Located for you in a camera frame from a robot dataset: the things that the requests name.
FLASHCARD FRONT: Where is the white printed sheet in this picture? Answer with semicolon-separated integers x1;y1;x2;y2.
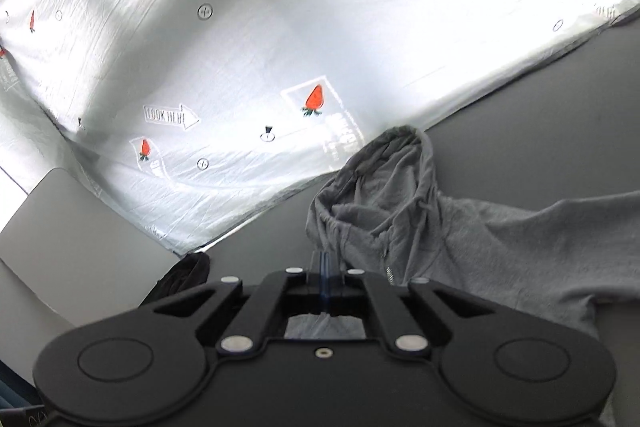
0;0;640;256

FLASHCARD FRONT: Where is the black cloth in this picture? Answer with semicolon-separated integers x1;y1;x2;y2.
149;253;211;304

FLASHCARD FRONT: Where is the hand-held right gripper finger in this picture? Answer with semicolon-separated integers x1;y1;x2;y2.
322;251;502;355
144;251;324;355

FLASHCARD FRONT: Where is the grey flat panel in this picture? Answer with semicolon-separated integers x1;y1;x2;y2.
0;167;182;325

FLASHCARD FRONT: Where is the grey hoodie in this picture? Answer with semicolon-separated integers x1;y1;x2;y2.
286;124;640;427

